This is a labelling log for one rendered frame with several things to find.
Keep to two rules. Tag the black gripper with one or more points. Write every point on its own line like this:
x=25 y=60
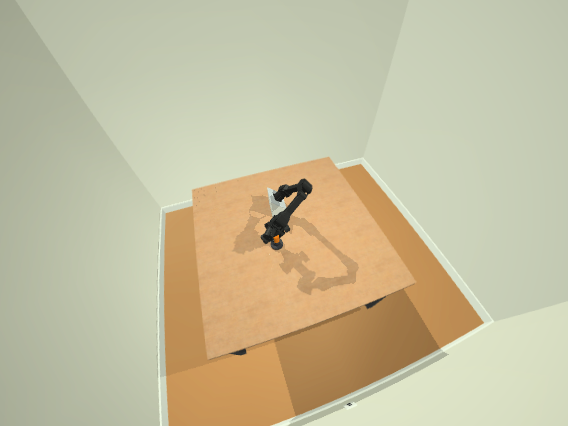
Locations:
x=286 y=229

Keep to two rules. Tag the dark grey round pedestal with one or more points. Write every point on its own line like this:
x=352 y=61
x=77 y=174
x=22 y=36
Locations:
x=277 y=246

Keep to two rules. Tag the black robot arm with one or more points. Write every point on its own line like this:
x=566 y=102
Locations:
x=283 y=217

